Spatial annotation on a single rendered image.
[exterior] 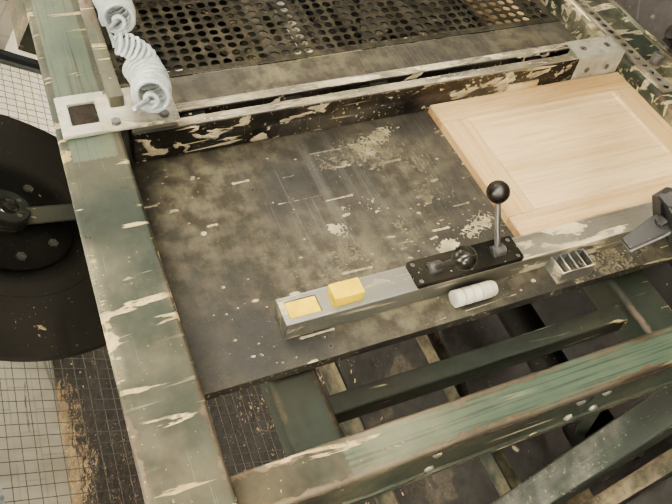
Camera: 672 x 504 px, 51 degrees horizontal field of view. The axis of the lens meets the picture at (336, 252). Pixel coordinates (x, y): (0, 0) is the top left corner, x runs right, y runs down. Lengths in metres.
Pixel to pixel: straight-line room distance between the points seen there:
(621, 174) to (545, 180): 0.17
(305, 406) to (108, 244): 0.37
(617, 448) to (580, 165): 0.67
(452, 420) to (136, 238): 0.52
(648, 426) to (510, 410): 0.73
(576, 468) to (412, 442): 0.89
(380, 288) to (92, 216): 0.45
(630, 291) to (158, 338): 0.83
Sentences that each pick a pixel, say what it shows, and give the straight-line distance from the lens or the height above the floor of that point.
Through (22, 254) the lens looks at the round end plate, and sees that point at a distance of 1.75.
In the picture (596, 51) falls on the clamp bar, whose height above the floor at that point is 0.98.
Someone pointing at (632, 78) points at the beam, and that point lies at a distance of 1.73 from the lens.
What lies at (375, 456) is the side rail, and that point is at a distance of 0.95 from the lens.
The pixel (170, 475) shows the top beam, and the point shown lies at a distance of 0.88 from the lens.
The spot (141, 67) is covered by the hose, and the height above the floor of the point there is 1.89.
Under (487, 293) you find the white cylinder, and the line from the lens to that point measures 1.17.
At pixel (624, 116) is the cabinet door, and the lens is 1.64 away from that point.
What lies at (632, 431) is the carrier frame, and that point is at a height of 0.79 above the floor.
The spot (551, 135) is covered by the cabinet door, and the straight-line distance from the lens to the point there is 1.50.
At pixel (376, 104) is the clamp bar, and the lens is 1.40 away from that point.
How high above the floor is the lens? 2.37
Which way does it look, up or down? 42 degrees down
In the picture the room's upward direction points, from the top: 81 degrees counter-clockwise
